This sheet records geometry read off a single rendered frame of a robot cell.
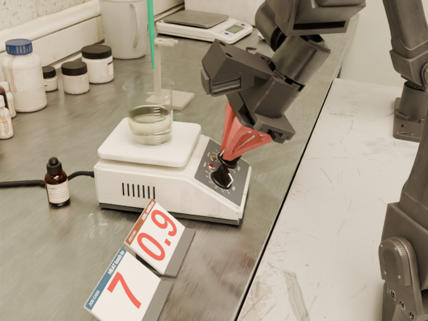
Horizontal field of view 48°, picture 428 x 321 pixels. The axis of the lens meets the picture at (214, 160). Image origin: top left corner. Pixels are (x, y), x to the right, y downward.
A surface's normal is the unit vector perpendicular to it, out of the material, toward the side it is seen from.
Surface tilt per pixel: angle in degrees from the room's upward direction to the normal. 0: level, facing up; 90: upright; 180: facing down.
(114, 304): 40
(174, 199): 90
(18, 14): 90
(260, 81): 65
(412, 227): 90
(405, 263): 59
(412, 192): 76
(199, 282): 0
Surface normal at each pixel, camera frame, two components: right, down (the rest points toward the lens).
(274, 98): 0.30, 0.68
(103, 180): -0.17, 0.47
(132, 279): 0.65, -0.58
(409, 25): 0.17, 0.47
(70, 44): 0.94, 0.19
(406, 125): 0.04, -0.87
